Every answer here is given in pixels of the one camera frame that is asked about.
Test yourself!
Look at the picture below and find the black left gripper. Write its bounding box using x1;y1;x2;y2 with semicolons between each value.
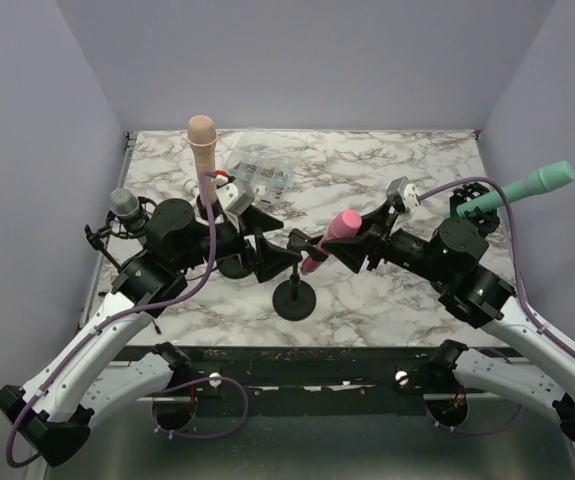
176;205;303;281

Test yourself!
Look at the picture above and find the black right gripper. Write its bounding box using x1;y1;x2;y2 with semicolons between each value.
322;198;451;286

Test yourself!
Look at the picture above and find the pink microphone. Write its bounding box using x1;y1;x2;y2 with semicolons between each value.
301;209;362;275

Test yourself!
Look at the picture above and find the black desk mic stand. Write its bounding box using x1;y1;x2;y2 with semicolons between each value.
272;229;328;322
196;171;252;279

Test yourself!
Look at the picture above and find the beige microphone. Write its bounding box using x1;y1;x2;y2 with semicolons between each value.
187;115;217;205

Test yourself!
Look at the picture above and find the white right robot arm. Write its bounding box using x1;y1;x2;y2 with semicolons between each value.
323;205;575;443

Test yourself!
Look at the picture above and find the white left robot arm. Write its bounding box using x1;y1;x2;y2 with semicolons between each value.
0;188;297;468

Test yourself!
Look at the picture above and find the silver condenser microphone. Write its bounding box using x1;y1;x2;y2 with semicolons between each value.
110;188;148;236

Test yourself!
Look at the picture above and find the teal microphone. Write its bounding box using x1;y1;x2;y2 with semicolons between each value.
443;160;575;222

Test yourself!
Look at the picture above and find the clear plastic parts box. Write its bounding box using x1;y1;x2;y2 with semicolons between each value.
224;129;306;205

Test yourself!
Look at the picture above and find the small white cylinder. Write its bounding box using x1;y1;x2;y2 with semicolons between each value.
183;178;199;195

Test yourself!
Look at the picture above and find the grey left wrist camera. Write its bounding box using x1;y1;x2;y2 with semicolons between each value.
216;179;255;221

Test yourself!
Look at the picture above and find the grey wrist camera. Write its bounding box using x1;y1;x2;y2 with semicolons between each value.
386;176;420;214
216;179;255;221

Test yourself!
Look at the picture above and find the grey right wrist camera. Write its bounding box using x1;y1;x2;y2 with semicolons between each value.
386;176;420;214

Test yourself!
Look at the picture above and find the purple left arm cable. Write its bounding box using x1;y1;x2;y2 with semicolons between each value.
4;169;225;469

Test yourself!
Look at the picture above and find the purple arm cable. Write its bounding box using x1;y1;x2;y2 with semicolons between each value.
416;177;575;379
4;169;225;469

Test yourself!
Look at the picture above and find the black right shock mount stand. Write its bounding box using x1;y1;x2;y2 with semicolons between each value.
449;182;503;238

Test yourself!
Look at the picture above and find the black shock mount stand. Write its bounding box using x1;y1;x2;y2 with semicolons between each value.
84;195;157;272
449;182;503;238

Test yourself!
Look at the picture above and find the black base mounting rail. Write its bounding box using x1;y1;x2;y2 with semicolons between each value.
151;341;471;423

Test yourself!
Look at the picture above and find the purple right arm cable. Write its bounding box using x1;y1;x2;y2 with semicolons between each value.
416;177;575;379

